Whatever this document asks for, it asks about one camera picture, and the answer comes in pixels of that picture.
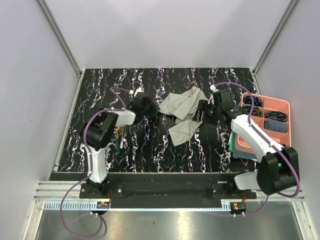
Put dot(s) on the grey cloth napkin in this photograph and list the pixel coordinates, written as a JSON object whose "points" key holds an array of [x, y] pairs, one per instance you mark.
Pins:
{"points": [[183, 107]]}

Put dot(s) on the blue-orange patterned napkin roll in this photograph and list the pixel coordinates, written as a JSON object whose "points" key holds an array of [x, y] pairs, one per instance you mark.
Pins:
{"points": [[277, 116]]}

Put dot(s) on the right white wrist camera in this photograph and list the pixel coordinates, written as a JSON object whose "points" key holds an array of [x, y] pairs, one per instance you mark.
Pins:
{"points": [[213, 89]]}

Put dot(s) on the blue patterned napkin roll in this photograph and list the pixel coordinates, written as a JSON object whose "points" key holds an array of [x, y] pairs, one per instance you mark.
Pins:
{"points": [[256, 101]]}

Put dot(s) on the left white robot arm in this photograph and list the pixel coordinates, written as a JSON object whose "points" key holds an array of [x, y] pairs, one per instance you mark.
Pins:
{"points": [[99, 129]]}

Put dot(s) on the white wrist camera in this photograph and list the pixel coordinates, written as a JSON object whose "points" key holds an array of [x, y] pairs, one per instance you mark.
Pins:
{"points": [[213, 89], [135, 92]]}

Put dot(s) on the pink divided tray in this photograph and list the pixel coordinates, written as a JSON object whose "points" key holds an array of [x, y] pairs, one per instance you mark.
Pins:
{"points": [[272, 104]]}

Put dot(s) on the grey-blue folded napkin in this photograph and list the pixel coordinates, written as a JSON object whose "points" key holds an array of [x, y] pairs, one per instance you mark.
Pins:
{"points": [[275, 126]]}

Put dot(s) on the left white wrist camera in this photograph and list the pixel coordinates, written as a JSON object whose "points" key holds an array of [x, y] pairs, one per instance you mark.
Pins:
{"points": [[135, 92]]}

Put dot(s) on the silver fork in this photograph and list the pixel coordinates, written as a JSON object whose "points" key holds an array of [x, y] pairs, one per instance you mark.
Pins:
{"points": [[121, 137]]}

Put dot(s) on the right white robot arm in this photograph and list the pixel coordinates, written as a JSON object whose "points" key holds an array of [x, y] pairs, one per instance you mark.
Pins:
{"points": [[278, 165]]}

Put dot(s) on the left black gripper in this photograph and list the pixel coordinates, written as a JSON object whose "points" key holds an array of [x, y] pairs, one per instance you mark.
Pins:
{"points": [[154, 108]]}

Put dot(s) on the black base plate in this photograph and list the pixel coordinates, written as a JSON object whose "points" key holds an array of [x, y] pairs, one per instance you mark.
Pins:
{"points": [[170, 191]]}

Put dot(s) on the stack of coloured cloths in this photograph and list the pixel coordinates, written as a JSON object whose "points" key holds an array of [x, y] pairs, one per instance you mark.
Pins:
{"points": [[236, 154]]}

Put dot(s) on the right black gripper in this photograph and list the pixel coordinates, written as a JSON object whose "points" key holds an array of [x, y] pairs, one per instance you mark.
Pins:
{"points": [[202, 106]]}

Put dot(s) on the black marble pattern mat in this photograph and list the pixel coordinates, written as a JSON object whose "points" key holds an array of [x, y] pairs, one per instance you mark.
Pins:
{"points": [[148, 147]]}

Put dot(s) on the gold spoon green handle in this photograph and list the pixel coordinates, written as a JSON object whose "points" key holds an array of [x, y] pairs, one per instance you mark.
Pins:
{"points": [[117, 129]]}

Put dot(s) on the yellow patterned napkin roll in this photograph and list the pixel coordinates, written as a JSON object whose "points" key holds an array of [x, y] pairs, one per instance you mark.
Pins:
{"points": [[256, 111]]}

